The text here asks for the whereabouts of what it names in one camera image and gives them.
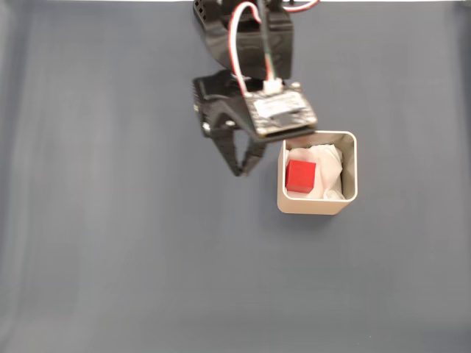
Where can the bare camera circuit board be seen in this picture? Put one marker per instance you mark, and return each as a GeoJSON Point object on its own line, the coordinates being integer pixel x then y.
{"type": "Point", "coordinates": [281, 110]}

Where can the beige square box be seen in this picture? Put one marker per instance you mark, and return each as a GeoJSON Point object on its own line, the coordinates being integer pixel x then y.
{"type": "Point", "coordinates": [312, 207]}

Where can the red cube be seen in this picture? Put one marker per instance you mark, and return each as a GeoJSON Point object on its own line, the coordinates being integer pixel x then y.
{"type": "Point", "coordinates": [300, 176]}

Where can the white crumpled tissue paper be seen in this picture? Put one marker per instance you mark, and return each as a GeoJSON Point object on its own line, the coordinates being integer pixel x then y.
{"type": "Point", "coordinates": [329, 162]}

